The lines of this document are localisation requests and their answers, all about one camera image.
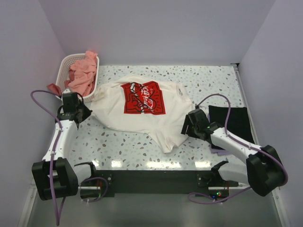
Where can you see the folded black t-shirt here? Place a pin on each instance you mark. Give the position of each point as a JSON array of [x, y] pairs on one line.
[[238, 123]]

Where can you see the white t-shirt red print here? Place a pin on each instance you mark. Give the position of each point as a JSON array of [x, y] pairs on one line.
[[140, 105]]

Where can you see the white plastic laundry basket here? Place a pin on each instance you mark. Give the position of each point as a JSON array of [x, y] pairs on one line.
[[63, 74]]

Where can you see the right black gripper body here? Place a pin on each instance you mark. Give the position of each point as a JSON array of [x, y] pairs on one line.
[[195, 129]]

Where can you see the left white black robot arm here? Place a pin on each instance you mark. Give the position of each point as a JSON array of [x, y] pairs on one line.
[[54, 170]]

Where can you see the pink crumpled t-shirt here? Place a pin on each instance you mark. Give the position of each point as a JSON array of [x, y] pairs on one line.
[[82, 74]]

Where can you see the folded lavender t-shirt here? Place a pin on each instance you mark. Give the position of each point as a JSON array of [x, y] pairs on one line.
[[218, 116]]

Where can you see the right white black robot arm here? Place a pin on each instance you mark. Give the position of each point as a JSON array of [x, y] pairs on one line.
[[262, 168]]

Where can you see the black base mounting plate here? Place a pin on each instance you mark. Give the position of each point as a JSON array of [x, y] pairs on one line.
[[154, 182]]

